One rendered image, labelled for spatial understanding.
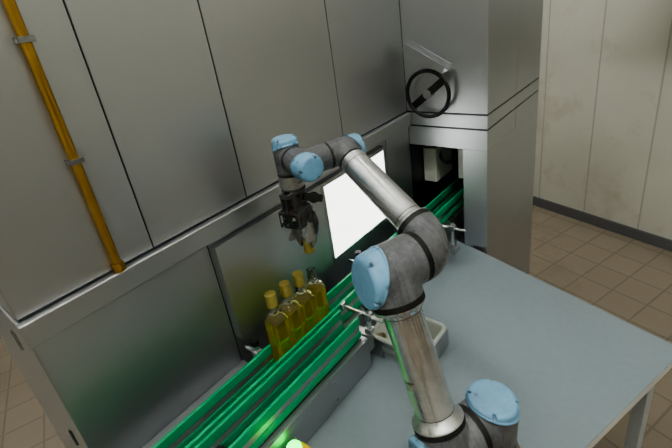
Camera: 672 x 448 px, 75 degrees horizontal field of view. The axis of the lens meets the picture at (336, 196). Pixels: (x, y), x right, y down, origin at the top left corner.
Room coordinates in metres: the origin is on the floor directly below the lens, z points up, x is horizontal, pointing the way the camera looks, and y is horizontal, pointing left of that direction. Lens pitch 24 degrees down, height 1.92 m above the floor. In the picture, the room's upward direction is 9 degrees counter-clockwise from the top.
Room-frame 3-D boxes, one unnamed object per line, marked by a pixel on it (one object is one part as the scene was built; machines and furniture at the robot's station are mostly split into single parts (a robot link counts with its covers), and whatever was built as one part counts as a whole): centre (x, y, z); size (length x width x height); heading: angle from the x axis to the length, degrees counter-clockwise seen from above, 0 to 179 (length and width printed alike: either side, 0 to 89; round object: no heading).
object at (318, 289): (1.19, 0.12, 0.99); 0.06 x 0.06 x 0.21; 49
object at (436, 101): (1.86, -0.46, 1.49); 0.21 x 0.05 x 0.21; 48
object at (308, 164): (1.10, 0.06, 1.53); 0.11 x 0.11 x 0.08; 26
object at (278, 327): (1.06, 0.24, 0.99); 0.06 x 0.06 x 0.21; 47
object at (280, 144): (1.18, 0.12, 1.53); 0.09 x 0.08 x 0.11; 26
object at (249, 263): (1.44, 0.07, 1.15); 0.90 x 0.03 x 0.34; 138
